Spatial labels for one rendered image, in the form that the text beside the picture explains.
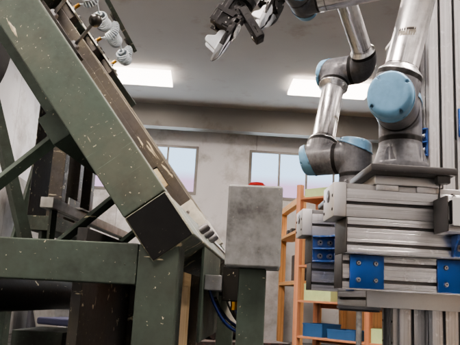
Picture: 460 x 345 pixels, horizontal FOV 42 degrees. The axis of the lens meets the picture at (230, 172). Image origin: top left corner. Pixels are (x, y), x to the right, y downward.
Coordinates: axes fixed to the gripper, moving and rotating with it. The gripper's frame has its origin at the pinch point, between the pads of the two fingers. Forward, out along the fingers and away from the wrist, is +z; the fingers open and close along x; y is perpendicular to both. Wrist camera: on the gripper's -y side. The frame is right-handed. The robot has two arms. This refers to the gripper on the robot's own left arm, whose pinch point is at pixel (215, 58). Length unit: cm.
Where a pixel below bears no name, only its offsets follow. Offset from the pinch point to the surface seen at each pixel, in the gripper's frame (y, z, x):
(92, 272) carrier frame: -9, 67, 30
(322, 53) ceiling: 11, -284, -578
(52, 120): 20, 42, 23
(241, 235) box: -33, 43, 33
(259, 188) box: -31, 33, 33
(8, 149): 67, 51, -74
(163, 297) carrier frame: -26, 63, 31
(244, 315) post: -43, 58, 30
